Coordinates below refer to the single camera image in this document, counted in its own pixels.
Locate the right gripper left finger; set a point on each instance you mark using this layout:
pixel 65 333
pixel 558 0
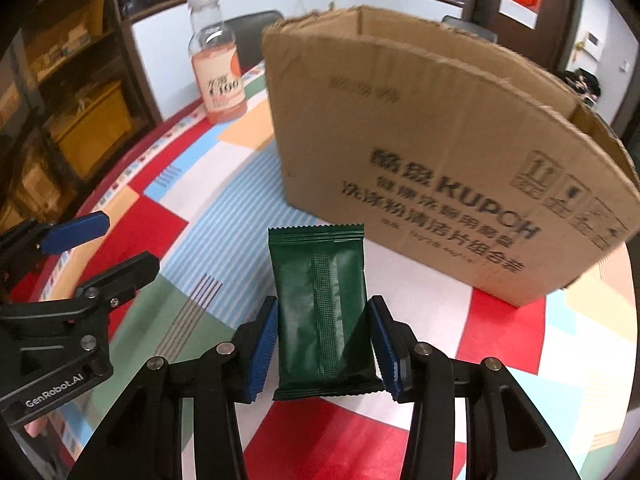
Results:
pixel 247 356

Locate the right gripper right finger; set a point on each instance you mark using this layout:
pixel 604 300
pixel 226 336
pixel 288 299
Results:
pixel 401 357

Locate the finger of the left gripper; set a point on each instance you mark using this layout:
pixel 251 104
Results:
pixel 25 244
pixel 102 293

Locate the dark green snack packet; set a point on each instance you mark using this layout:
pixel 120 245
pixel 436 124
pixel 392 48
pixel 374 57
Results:
pixel 324 327

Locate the person left hand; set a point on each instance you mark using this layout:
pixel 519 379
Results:
pixel 36 427

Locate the colourful patterned tablecloth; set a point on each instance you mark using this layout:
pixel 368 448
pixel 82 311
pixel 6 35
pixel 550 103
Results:
pixel 202 198

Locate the brown cardboard box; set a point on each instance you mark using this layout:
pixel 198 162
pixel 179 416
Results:
pixel 448 149

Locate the pink juice bottle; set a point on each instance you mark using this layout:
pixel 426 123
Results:
pixel 215 62

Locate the white long counter cabinet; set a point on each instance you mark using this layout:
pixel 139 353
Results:
pixel 159 39

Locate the dark chair left side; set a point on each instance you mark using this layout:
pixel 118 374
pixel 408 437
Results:
pixel 248 30

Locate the dark chair at far end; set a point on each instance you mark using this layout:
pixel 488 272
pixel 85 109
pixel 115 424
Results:
pixel 470 27

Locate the dark wooden door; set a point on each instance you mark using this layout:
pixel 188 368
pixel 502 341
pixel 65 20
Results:
pixel 541 30

